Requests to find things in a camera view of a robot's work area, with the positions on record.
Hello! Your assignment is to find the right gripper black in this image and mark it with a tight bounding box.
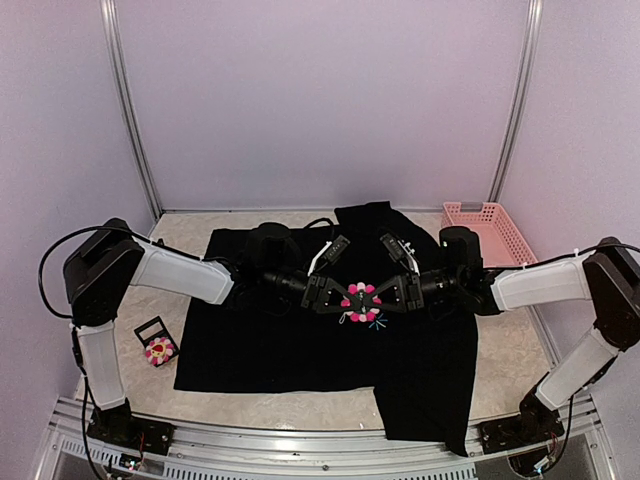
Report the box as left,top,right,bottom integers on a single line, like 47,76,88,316
361,267,463,314

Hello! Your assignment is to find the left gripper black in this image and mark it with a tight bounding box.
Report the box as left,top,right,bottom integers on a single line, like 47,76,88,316
262,265,363,314

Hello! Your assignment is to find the flower brooch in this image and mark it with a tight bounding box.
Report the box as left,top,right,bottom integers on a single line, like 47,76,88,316
339,282,382,324
145,337,175,366

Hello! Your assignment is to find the black t-shirt blue logo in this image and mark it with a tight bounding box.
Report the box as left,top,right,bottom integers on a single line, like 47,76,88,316
173,201,482,457

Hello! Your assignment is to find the pink plastic basket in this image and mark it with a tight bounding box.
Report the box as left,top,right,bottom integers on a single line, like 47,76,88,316
441,202,537,267

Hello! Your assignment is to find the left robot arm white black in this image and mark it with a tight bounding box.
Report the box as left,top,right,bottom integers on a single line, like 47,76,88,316
63,218,349,455

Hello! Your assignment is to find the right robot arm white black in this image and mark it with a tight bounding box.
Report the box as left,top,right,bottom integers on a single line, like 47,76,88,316
362,226,639,454

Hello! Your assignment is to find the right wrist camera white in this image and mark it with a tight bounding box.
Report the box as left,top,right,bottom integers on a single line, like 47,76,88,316
380,233,420,275

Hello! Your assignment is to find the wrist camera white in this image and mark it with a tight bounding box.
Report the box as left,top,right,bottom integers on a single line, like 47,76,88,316
307,235,350,276
380,233,420,275

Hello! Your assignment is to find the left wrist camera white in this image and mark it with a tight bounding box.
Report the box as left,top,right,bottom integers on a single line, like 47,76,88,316
307,235,350,276

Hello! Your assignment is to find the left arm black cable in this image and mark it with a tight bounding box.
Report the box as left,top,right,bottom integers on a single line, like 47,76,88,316
38,217,336,321

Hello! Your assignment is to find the front aluminium rail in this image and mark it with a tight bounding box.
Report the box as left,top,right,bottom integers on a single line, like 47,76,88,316
29,394,614,480

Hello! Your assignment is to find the right aluminium frame post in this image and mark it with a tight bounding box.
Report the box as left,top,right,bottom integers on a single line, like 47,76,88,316
485,0,544,203

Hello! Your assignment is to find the aluminium frame post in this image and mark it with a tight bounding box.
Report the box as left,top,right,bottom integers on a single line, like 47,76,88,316
485,0,544,203
99,0,164,221

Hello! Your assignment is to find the left aluminium frame post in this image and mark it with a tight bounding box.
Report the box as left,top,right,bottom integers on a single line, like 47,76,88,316
99,0,164,221

